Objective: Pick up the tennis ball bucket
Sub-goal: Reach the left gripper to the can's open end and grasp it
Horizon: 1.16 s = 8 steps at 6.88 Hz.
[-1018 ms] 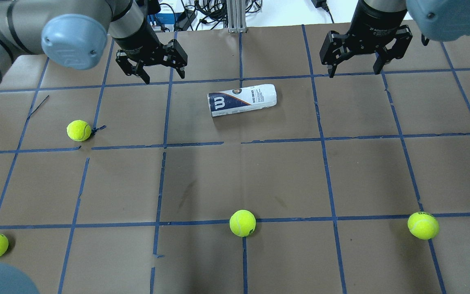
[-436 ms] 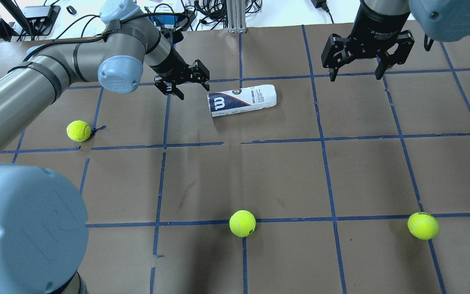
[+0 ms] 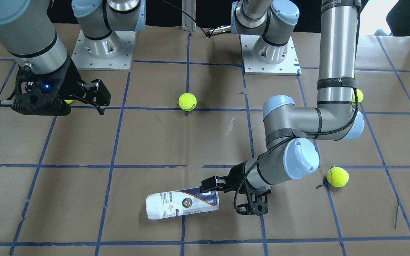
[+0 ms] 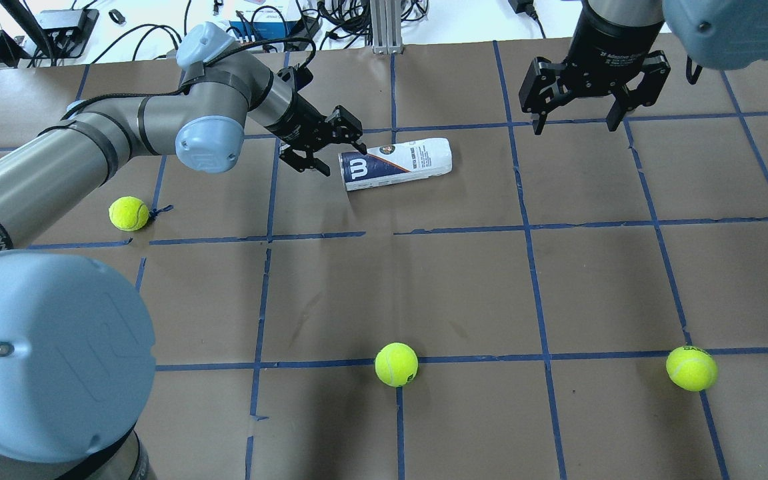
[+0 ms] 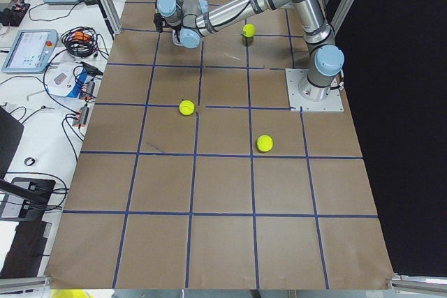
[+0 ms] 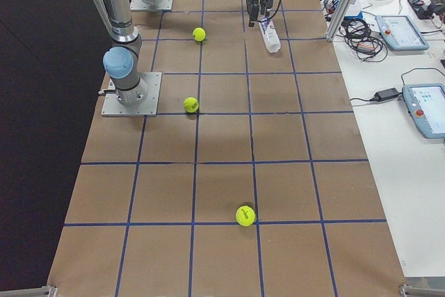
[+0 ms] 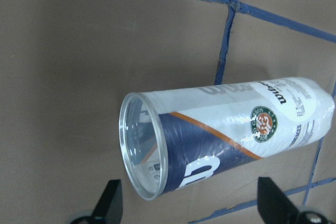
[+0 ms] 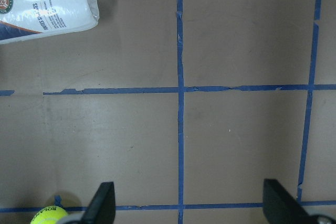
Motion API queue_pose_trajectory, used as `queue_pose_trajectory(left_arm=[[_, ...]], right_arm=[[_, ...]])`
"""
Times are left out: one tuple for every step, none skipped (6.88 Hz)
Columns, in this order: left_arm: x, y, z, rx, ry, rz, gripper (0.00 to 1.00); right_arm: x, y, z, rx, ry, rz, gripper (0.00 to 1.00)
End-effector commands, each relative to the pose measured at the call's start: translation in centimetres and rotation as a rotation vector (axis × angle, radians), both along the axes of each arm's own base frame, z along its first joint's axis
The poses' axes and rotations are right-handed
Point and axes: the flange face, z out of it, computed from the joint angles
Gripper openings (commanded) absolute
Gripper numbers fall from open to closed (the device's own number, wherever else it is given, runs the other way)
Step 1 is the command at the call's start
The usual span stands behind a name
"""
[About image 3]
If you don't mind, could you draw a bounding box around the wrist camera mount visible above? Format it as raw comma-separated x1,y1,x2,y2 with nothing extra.
0,62,70,116
236,188,272,217

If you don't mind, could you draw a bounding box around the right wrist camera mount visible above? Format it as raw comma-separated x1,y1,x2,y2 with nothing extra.
0,62,70,116

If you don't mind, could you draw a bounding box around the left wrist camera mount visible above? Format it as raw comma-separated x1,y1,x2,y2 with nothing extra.
236,188,272,217

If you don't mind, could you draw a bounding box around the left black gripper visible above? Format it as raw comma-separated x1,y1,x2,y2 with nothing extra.
200,162,259,193

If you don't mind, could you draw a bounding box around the tennis ball centre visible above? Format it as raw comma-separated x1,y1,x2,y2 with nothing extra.
178,92,197,111

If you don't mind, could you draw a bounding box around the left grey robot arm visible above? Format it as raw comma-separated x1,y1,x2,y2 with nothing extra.
200,0,364,193

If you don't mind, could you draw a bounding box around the white blue tennis ball can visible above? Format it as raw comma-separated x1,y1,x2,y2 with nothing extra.
146,188,220,220

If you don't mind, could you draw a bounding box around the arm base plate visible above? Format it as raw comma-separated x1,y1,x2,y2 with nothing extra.
240,34,301,76
71,31,137,71

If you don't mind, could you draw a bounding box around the tennis ball far corner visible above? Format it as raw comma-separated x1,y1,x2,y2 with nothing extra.
352,89,363,105

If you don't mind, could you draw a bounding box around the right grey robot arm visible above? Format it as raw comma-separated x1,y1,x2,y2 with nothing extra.
0,0,146,116

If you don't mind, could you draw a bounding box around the aluminium frame post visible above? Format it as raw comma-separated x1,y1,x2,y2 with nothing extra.
181,0,196,34

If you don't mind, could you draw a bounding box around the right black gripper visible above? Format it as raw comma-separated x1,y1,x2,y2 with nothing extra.
54,55,112,116

